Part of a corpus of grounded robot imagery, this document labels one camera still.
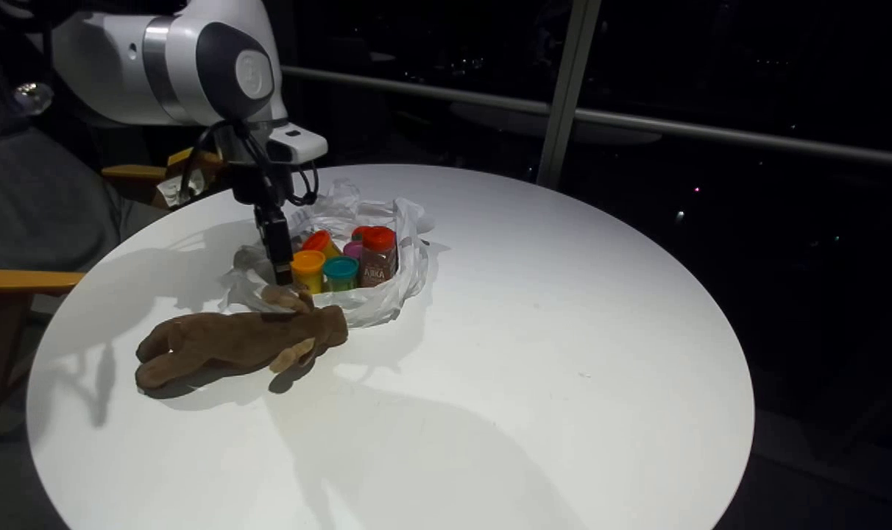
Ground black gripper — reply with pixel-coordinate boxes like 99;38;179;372
210;122;301;280

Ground orange cup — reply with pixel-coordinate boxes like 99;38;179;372
286;246;329;297

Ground teal lid play dough tub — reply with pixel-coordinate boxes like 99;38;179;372
320;253;366;296

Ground brown plush moose toy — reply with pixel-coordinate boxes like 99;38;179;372
133;282;354;400

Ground white plastic bag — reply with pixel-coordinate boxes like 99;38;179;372
222;184;439;330

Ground crumpled tape wad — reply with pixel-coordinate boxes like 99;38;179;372
155;144;217;212

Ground wooden armchair with grey cushion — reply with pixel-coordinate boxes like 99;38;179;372
0;97;222;452

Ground metal window railing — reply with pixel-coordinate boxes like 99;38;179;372
279;62;892;172

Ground light vertical window post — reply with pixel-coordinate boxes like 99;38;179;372
534;0;607;191

